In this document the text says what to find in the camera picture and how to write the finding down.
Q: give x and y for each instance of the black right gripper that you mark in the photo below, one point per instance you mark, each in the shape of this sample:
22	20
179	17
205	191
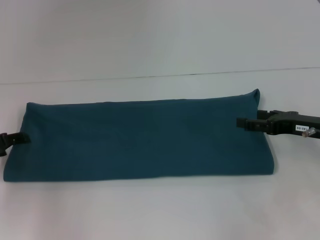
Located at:
295	123

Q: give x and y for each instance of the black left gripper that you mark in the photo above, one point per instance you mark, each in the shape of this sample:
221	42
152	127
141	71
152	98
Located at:
4	145

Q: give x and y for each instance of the teal t-shirt with FREE print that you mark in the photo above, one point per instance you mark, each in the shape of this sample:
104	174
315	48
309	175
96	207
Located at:
140	140

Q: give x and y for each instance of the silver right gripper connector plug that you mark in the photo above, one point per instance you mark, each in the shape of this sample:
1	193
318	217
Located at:
308	132

